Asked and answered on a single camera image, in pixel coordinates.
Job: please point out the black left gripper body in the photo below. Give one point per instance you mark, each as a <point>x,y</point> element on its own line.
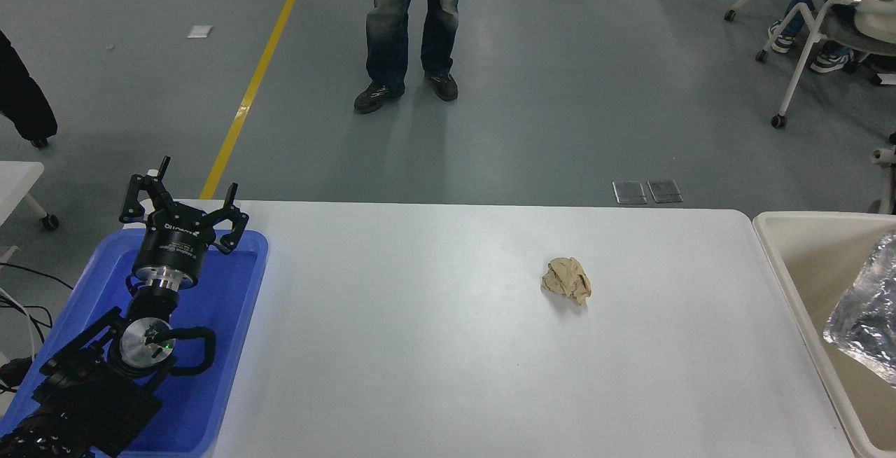
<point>171,244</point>

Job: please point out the foil plate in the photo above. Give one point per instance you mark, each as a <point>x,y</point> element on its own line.
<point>871,318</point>

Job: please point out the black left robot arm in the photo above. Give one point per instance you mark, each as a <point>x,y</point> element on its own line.
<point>84,388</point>

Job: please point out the metal floor plate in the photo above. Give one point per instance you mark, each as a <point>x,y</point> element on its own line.
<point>629,192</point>
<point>665,190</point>

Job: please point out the blue plastic tray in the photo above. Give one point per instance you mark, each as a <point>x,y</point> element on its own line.
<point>224,318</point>

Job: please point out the black chair caster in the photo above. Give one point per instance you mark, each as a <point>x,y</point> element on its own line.
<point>40,142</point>

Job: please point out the white side table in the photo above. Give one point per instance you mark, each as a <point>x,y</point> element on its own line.
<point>17,181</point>

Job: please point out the person at table edge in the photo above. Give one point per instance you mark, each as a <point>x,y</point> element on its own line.
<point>21,101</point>

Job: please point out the standing person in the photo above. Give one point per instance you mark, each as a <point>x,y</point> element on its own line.
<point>388,24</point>

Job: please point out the crumpled tan paper ball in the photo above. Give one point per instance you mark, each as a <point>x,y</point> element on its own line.
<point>567,279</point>

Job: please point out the large pale bin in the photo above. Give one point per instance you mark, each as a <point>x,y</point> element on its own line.
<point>805,262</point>

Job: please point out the white office chair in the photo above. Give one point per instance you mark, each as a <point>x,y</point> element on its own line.
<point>805,38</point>

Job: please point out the white chair base part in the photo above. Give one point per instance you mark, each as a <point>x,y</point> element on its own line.
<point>887,178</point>

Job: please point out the seated person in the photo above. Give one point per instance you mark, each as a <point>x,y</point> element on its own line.
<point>875,13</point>

